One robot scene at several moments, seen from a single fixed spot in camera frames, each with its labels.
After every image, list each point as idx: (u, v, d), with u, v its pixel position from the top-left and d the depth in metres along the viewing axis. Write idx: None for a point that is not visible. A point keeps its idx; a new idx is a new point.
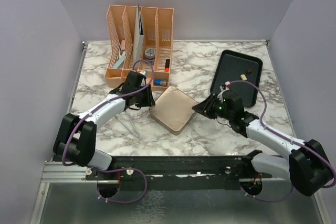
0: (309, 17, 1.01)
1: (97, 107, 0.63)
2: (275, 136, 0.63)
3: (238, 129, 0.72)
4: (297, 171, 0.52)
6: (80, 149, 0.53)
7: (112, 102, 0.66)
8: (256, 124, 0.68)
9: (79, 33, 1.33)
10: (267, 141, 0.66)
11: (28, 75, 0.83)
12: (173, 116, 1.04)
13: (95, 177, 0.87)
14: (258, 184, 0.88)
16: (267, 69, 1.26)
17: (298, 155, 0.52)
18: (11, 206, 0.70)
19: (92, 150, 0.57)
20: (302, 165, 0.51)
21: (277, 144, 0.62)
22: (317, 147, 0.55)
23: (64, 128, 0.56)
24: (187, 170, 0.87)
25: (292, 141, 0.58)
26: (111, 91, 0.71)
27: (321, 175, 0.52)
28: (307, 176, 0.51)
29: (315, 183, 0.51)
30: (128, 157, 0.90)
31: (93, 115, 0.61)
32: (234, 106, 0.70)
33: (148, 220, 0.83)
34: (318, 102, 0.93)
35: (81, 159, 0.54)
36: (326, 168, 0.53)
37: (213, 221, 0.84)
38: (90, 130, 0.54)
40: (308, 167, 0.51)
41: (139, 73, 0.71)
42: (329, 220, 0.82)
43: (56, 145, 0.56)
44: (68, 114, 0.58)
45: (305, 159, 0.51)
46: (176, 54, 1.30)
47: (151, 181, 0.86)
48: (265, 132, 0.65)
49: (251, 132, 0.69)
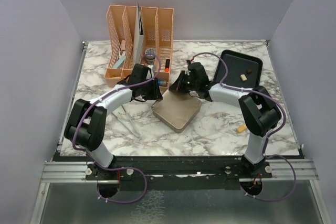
0: (309, 17, 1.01)
1: (106, 94, 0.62)
2: (229, 91, 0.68)
3: (203, 95, 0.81)
4: (247, 112, 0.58)
6: (91, 132, 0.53)
7: (119, 91, 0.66)
8: (217, 86, 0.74)
9: (79, 33, 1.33)
10: (226, 98, 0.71)
11: (28, 75, 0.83)
12: (175, 114, 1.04)
13: (95, 177, 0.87)
14: (258, 184, 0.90)
16: (267, 69, 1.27)
17: (245, 97, 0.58)
18: (11, 206, 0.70)
19: (101, 134, 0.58)
20: (249, 105, 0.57)
21: (232, 96, 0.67)
22: (263, 90, 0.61)
23: (75, 113, 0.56)
24: (187, 170, 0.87)
25: (242, 90, 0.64)
26: (119, 83, 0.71)
27: (269, 115, 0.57)
28: (254, 113, 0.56)
29: (262, 120, 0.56)
30: (128, 157, 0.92)
31: (103, 102, 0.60)
32: (197, 75, 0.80)
33: (148, 220, 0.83)
34: (318, 102, 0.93)
35: (91, 142, 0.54)
36: (273, 107, 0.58)
37: (213, 221, 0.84)
38: (101, 114, 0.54)
40: (255, 108, 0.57)
41: (145, 66, 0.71)
42: (328, 220, 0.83)
43: (65, 130, 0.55)
44: (79, 99, 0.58)
45: (252, 101, 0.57)
46: (176, 54, 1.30)
47: (151, 180, 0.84)
48: (223, 90, 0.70)
49: (214, 95, 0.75)
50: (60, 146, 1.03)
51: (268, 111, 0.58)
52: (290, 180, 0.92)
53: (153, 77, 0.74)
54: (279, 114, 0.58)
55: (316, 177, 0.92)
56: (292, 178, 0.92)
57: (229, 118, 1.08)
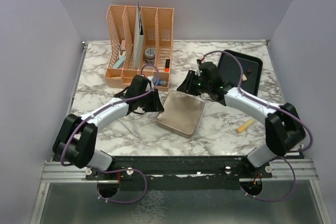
0: (309, 17, 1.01)
1: (100, 109, 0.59)
2: (251, 102, 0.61)
3: (217, 97, 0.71)
4: (272, 132, 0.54)
6: (79, 150, 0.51)
7: (115, 106, 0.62)
8: (234, 92, 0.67)
9: (79, 33, 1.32)
10: (243, 107, 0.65)
11: (28, 75, 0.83)
12: (182, 120, 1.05)
13: (95, 177, 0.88)
14: (258, 184, 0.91)
16: (267, 69, 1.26)
17: (273, 117, 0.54)
18: (11, 206, 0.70)
19: (92, 151, 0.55)
20: (276, 127, 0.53)
21: (253, 109, 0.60)
22: (291, 108, 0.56)
23: (65, 128, 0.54)
24: (187, 171, 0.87)
25: (268, 105, 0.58)
26: (115, 94, 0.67)
27: (293, 136, 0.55)
28: (281, 136, 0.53)
29: (287, 143, 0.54)
30: (128, 157, 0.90)
31: (95, 118, 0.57)
32: (210, 75, 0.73)
33: (148, 220, 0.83)
34: (318, 102, 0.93)
35: (79, 160, 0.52)
36: (298, 128, 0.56)
37: (214, 221, 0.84)
38: (90, 132, 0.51)
40: (282, 129, 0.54)
41: (145, 78, 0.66)
42: (328, 220, 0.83)
43: (55, 145, 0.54)
44: (71, 114, 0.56)
45: (280, 122, 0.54)
46: (176, 54, 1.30)
47: (151, 181, 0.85)
48: (243, 99, 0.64)
49: (229, 100, 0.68)
50: None
51: (294, 131, 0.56)
52: (290, 180, 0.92)
53: (153, 89, 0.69)
54: (303, 134, 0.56)
55: (316, 177, 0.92)
56: (291, 178, 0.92)
57: (229, 118, 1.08)
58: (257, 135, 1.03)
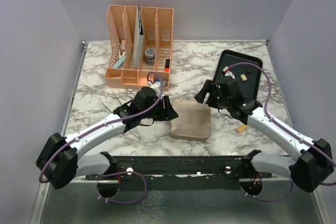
0: (309, 16, 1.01)
1: (87, 131, 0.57)
2: (281, 131, 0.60)
3: (238, 115, 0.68)
4: (304, 170, 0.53)
6: (56, 173, 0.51)
7: (108, 125, 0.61)
8: (261, 114, 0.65)
9: (79, 33, 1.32)
10: (270, 133, 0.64)
11: (28, 75, 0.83)
12: (194, 126, 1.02)
13: (95, 177, 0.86)
14: (258, 184, 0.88)
16: (267, 69, 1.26)
17: (307, 157, 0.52)
18: (11, 206, 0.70)
19: (72, 173, 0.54)
20: (311, 168, 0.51)
21: (283, 140, 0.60)
22: (325, 146, 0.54)
23: (48, 147, 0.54)
24: (187, 170, 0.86)
25: (301, 140, 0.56)
26: (115, 109, 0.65)
27: (323, 174, 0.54)
28: (313, 176, 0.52)
29: (317, 181, 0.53)
30: (128, 157, 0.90)
31: (80, 141, 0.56)
32: (229, 91, 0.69)
33: (148, 220, 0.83)
34: (318, 102, 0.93)
35: (56, 182, 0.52)
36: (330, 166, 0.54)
37: (214, 221, 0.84)
38: (68, 160, 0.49)
40: (315, 169, 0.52)
41: (149, 94, 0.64)
42: (328, 220, 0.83)
43: (38, 159, 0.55)
44: (55, 132, 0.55)
45: (314, 162, 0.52)
46: (176, 54, 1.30)
47: (151, 181, 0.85)
48: (271, 125, 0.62)
49: (253, 122, 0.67)
50: None
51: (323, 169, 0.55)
52: (290, 180, 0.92)
53: (159, 97, 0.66)
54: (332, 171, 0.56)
55: None
56: None
57: (229, 118, 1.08)
58: (257, 135, 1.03)
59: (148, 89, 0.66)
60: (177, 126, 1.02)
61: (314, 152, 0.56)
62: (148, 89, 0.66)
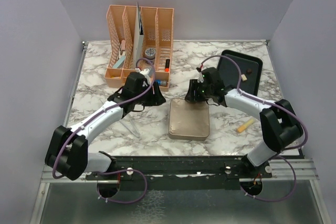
0: (308, 17, 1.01)
1: (90, 118, 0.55)
2: (249, 99, 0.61)
3: (218, 99, 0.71)
4: (267, 127, 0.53)
6: (70, 163, 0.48)
7: (108, 111, 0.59)
8: (233, 92, 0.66)
9: (79, 33, 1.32)
10: (242, 107, 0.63)
11: (28, 75, 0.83)
12: (192, 126, 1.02)
13: (96, 178, 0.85)
14: (258, 184, 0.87)
16: (267, 69, 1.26)
17: (268, 112, 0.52)
18: (11, 206, 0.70)
19: (84, 161, 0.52)
20: (271, 121, 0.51)
21: (251, 107, 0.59)
22: (287, 105, 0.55)
23: (54, 141, 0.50)
24: (187, 170, 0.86)
25: (263, 102, 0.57)
26: (109, 96, 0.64)
27: (290, 132, 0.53)
28: (276, 130, 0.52)
29: (284, 138, 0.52)
30: (128, 157, 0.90)
31: (85, 128, 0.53)
32: (211, 78, 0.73)
33: (148, 220, 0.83)
34: (318, 102, 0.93)
35: (70, 172, 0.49)
36: (295, 124, 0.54)
37: (214, 220, 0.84)
38: (80, 146, 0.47)
40: (277, 123, 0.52)
41: (139, 77, 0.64)
42: (328, 219, 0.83)
43: (46, 157, 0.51)
44: (59, 125, 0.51)
45: (274, 116, 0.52)
46: (176, 54, 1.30)
47: (151, 181, 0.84)
48: (241, 98, 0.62)
49: (229, 101, 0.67)
50: None
51: (289, 127, 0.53)
52: (290, 180, 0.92)
53: (150, 85, 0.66)
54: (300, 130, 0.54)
55: (316, 177, 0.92)
56: (292, 178, 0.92)
57: (229, 118, 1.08)
58: (257, 134, 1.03)
59: (136, 73, 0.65)
60: (176, 126, 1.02)
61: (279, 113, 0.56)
62: (137, 73, 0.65)
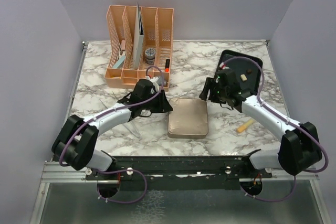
0: (309, 17, 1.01)
1: (103, 112, 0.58)
2: (270, 114, 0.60)
3: (233, 102, 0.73)
4: (287, 150, 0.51)
6: (78, 152, 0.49)
7: (118, 110, 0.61)
8: (253, 100, 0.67)
9: (79, 33, 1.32)
10: (261, 118, 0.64)
11: (28, 75, 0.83)
12: (191, 125, 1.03)
13: (95, 177, 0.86)
14: (258, 184, 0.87)
16: (267, 69, 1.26)
17: (292, 137, 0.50)
18: (11, 207, 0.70)
19: (90, 155, 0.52)
20: (294, 147, 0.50)
21: (272, 123, 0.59)
22: (312, 129, 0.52)
23: (65, 129, 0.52)
24: (187, 170, 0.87)
25: (287, 121, 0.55)
26: (119, 99, 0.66)
27: (309, 158, 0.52)
28: (296, 156, 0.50)
29: (301, 164, 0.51)
30: (128, 157, 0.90)
31: (97, 120, 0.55)
32: (227, 81, 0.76)
33: (148, 220, 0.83)
34: (318, 102, 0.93)
35: (76, 162, 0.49)
36: (316, 150, 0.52)
37: (214, 221, 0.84)
38: (91, 134, 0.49)
40: (300, 149, 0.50)
41: (148, 84, 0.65)
42: (328, 219, 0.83)
43: (53, 145, 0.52)
44: (72, 115, 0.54)
45: (298, 142, 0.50)
46: (176, 54, 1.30)
47: (151, 181, 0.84)
48: (261, 109, 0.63)
49: (247, 108, 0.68)
50: None
51: (309, 153, 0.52)
52: (290, 181, 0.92)
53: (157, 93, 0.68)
54: (318, 156, 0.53)
55: (316, 177, 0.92)
56: (292, 178, 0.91)
57: (229, 118, 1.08)
58: (257, 135, 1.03)
59: (145, 80, 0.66)
60: (176, 125, 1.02)
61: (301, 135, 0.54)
62: (146, 80, 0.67)
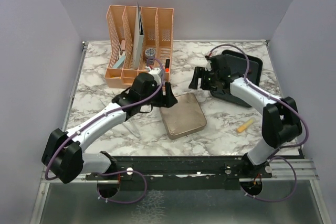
0: (309, 17, 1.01)
1: (88, 123, 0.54)
2: (254, 92, 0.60)
3: (223, 85, 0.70)
4: (268, 123, 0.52)
6: (63, 169, 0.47)
7: (108, 115, 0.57)
8: (240, 81, 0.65)
9: (79, 34, 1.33)
10: (247, 97, 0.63)
11: (28, 76, 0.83)
12: (188, 120, 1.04)
13: (95, 178, 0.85)
14: (258, 184, 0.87)
16: (267, 69, 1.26)
17: (272, 107, 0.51)
18: (11, 207, 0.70)
19: (79, 167, 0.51)
20: (273, 117, 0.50)
21: (255, 99, 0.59)
22: (292, 103, 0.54)
23: (51, 144, 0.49)
24: (187, 170, 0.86)
25: (269, 96, 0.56)
26: (113, 98, 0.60)
27: (290, 130, 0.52)
28: (276, 127, 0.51)
29: (283, 136, 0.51)
30: (128, 157, 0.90)
31: (82, 134, 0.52)
32: (218, 64, 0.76)
33: (148, 220, 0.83)
34: (318, 102, 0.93)
35: (63, 177, 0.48)
36: (295, 123, 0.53)
37: (214, 221, 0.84)
38: (73, 152, 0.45)
40: (280, 120, 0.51)
41: (148, 79, 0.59)
42: (328, 220, 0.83)
43: (43, 157, 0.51)
44: (58, 128, 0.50)
45: (277, 112, 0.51)
46: (176, 54, 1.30)
47: (151, 181, 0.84)
48: (248, 88, 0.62)
49: (234, 90, 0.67)
50: None
51: (290, 126, 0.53)
52: (290, 182, 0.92)
53: (158, 89, 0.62)
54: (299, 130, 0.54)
55: (316, 177, 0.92)
56: (292, 178, 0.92)
57: (229, 118, 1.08)
58: (257, 135, 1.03)
59: (146, 74, 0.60)
60: (175, 126, 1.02)
61: (282, 110, 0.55)
62: (147, 74, 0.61)
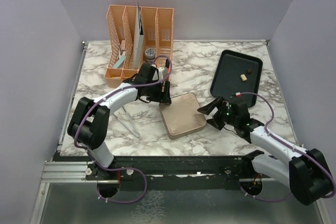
0: (309, 17, 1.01)
1: (111, 93, 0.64)
2: (276, 142, 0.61)
3: (242, 134, 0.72)
4: (296, 178, 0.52)
6: (93, 130, 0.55)
7: (125, 90, 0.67)
8: (260, 130, 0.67)
9: (79, 34, 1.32)
10: (269, 148, 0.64)
11: (28, 75, 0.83)
12: (188, 120, 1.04)
13: (95, 177, 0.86)
14: (258, 184, 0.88)
16: (267, 69, 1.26)
17: (298, 162, 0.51)
18: (10, 208, 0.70)
19: (103, 133, 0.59)
20: (301, 173, 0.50)
21: (278, 150, 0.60)
22: (319, 156, 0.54)
23: (79, 110, 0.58)
24: (187, 170, 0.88)
25: (293, 149, 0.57)
26: (124, 80, 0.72)
27: (321, 186, 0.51)
28: (306, 183, 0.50)
29: (313, 192, 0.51)
30: (128, 157, 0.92)
31: (107, 101, 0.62)
32: (239, 111, 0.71)
33: (148, 220, 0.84)
34: (318, 101, 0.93)
35: (92, 140, 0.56)
36: (327, 178, 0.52)
37: (214, 221, 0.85)
38: (103, 113, 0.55)
40: (308, 176, 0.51)
41: (153, 66, 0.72)
42: (328, 220, 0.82)
43: (70, 125, 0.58)
44: (83, 97, 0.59)
45: (305, 168, 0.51)
46: (176, 54, 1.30)
47: (151, 181, 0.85)
48: (269, 139, 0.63)
49: (255, 139, 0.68)
50: (60, 146, 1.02)
51: (320, 180, 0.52)
52: None
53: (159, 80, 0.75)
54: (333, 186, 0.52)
55: None
56: None
57: None
58: None
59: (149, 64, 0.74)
60: (175, 126, 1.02)
61: (310, 164, 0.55)
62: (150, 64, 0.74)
